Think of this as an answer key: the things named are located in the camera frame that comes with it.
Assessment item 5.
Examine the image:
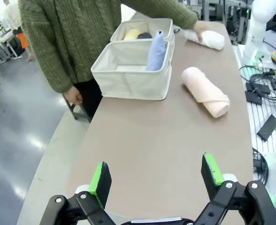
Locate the light blue towel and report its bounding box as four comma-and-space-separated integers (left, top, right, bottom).
145, 30, 165, 72

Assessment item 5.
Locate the yellow towel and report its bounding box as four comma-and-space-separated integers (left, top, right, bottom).
123, 29, 141, 41

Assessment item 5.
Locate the black coiled cable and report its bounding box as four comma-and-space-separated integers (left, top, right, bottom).
239, 65, 276, 103

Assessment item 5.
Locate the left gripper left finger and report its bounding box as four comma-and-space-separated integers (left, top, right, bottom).
40, 161, 115, 225

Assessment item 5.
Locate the cream fabric storage bin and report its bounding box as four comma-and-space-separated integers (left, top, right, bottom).
109, 18, 176, 45
90, 39, 173, 101

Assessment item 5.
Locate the person's left hand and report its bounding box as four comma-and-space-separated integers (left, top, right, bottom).
193, 20, 210, 43

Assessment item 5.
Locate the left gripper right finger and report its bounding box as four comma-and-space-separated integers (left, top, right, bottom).
194, 153, 276, 225

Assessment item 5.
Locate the grey metal table leg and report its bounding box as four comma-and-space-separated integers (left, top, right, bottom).
62, 93, 92, 124

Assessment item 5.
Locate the person in green sweater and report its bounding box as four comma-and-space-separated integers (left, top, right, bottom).
18, 0, 157, 118

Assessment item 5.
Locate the white towel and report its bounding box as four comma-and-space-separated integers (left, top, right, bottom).
184, 29, 225, 51

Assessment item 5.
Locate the person's right hand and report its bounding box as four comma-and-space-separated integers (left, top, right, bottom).
63, 86, 84, 105

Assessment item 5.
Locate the black flat rectangular plate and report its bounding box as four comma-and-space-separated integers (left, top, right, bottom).
256, 114, 276, 142

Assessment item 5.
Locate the person's left forearm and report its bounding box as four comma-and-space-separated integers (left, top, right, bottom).
149, 0, 199, 30

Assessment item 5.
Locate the person's right forearm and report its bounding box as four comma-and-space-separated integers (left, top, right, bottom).
33, 44, 75, 94

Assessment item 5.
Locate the dark grey towel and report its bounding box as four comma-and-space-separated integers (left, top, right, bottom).
137, 32, 153, 40

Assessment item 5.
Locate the bystander with orange trousers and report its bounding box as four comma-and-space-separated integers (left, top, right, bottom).
2, 0, 33, 62

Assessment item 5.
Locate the pink towel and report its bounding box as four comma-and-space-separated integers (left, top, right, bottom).
181, 67, 230, 118

